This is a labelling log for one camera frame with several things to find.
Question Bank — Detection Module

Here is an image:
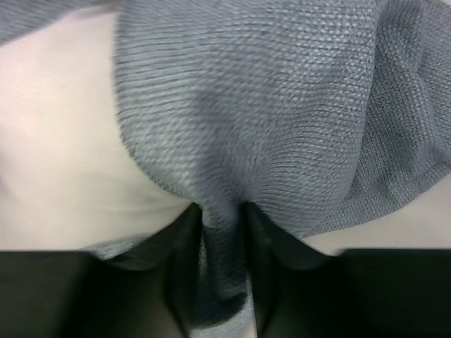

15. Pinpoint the blue pillowcase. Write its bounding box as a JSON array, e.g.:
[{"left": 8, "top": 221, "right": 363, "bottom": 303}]
[{"left": 1, "top": 1, "right": 450, "bottom": 337}]

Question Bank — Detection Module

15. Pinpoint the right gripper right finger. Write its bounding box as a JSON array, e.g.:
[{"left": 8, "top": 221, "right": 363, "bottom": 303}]
[{"left": 246, "top": 204, "right": 338, "bottom": 337}]

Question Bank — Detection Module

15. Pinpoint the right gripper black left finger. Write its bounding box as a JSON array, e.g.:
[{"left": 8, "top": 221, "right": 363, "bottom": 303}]
[{"left": 107, "top": 204, "right": 202, "bottom": 337}]

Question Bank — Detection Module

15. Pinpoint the white pillow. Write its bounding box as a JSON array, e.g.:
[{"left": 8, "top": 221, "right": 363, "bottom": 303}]
[{"left": 1, "top": 5, "right": 189, "bottom": 250}]

